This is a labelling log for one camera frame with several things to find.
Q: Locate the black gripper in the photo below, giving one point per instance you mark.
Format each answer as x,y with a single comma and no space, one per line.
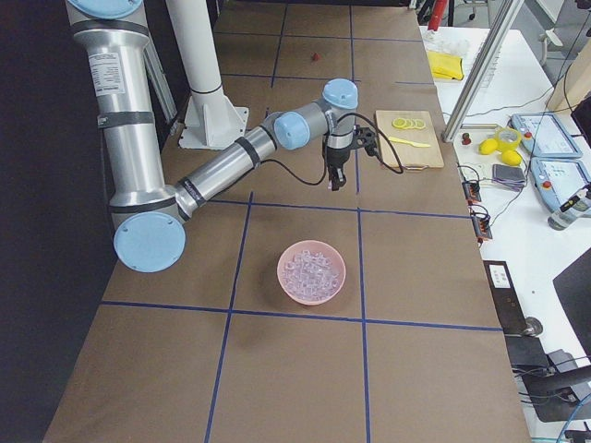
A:
337,159

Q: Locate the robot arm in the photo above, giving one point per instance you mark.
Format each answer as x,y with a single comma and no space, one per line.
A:
148,214

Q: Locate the pink bowl of ice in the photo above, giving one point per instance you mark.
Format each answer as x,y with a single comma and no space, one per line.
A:
311,272

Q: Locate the yellow plastic knife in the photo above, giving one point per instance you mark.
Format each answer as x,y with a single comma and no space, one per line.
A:
407,142

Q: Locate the wooden cutting board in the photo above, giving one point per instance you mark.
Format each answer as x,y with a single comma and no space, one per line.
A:
411,158

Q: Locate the lemon slices row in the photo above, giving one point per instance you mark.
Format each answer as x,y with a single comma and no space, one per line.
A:
408,123

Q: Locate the white pole with base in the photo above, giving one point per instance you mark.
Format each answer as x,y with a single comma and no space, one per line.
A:
211,122

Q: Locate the whole yellow lemon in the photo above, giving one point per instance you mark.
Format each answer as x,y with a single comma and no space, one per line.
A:
511,158
488,146

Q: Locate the yellow cloth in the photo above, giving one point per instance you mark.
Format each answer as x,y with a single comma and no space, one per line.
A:
445,66

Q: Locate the grey folded cloth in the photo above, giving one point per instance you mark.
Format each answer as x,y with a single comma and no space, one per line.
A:
512,177

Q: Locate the yellow tape roll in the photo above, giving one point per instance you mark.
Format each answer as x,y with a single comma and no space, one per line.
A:
507,139

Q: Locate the upper teach pendant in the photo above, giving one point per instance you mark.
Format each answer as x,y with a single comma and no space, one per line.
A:
544,136

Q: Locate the teach pendant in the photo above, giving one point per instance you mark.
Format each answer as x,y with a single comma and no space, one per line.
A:
557,179
544,136

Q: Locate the black power strip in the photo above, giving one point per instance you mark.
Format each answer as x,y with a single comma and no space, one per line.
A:
507,305

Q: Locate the lower teach pendant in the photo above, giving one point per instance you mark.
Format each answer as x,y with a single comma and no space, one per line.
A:
557,179

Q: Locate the clear water bottle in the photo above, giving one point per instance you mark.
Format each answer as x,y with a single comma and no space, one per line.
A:
574,208

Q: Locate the black monitor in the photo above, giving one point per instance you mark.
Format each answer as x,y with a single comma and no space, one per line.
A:
574,292

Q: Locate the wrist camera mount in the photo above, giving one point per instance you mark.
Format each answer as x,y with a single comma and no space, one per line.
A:
365,138

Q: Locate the aluminium frame post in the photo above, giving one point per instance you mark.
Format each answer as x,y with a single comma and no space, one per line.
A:
488,51

